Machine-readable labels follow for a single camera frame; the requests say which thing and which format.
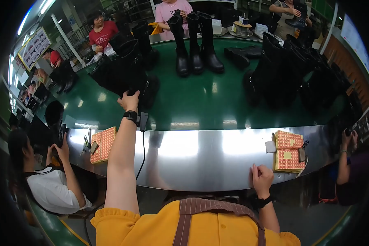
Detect person's left hand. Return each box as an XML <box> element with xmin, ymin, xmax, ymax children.
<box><xmin>117</xmin><ymin>90</ymin><xmax>140</xmax><ymax>113</ymax></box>

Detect person's right hand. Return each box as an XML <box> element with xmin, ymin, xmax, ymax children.
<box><xmin>251</xmin><ymin>164</ymin><xmax>275</xmax><ymax>199</ymax></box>

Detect black tall leather boot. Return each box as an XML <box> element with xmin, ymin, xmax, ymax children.
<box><xmin>223</xmin><ymin>46</ymin><xmax>263</xmax><ymax>69</ymax></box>
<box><xmin>89</xmin><ymin>38</ymin><xmax>160</xmax><ymax>109</ymax></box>
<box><xmin>187</xmin><ymin>13</ymin><xmax>205</xmax><ymax>75</ymax></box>
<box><xmin>132</xmin><ymin>20</ymin><xmax>160</xmax><ymax>70</ymax></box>
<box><xmin>167</xmin><ymin>15</ymin><xmax>190</xmax><ymax>77</ymax></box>
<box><xmin>49</xmin><ymin>60</ymin><xmax>79</xmax><ymax>95</ymax></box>
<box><xmin>198</xmin><ymin>12</ymin><xmax>225</xmax><ymax>74</ymax></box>

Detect black wrist band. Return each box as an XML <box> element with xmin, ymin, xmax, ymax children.
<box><xmin>123</xmin><ymin>110</ymin><xmax>149</xmax><ymax>132</ymax></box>
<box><xmin>253</xmin><ymin>194</ymin><xmax>273</xmax><ymax>211</ymax></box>

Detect stack of orange sticker sheets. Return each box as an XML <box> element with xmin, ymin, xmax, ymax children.
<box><xmin>273</xmin><ymin>130</ymin><xmax>307</xmax><ymax>174</ymax></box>
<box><xmin>90</xmin><ymin>126</ymin><xmax>117</xmax><ymax>165</ymax></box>

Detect metal scissors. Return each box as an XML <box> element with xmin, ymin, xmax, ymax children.
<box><xmin>80</xmin><ymin>128</ymin><xmax>92</xmax><ymax>156</ymax></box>

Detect yellow plastic crate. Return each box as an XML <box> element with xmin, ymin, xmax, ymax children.
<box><xmin>148</xmin><ymin>22</ymin><xmax>164</xmax><ymax>36</ymax></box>

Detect framed boot picture board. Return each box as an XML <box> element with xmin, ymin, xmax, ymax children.
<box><xmin>17</xmin><ymin>27</ymin><xmax>52</xmax><ymax>72</ymax></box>

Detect tape reel on stand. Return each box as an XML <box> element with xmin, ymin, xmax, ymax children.
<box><xmin>233</xmin><ymin>20</ymin><xmax>253</xmax><ymax>38</ymax></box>

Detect white box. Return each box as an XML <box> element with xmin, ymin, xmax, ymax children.
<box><xmin>254</xmin><ymin>23</ymin><xmax>269</xmax><ymax>38</ymax></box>

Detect person's body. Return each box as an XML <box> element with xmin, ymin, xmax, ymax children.
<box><xmin>91</xmin><ymin>172</ymin><xmax>301</xmax><ymax>246</ymax></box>

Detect heap of black boots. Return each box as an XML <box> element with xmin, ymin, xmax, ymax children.
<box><xmin>242</xmin><ymin>32</ymin><xmax>364</xmax><ymax>125</ymax></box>

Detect black thin cable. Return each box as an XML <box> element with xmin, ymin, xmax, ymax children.
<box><xmin>136</xmin><ymin>131</ymin><xmax>146</xmax><ymax>181</ymax></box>

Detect white wall board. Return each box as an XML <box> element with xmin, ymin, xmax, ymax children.
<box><xmin>339</xmin><ymin>14</ymin><xmax>369</xmax><ymax>79</ymax></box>

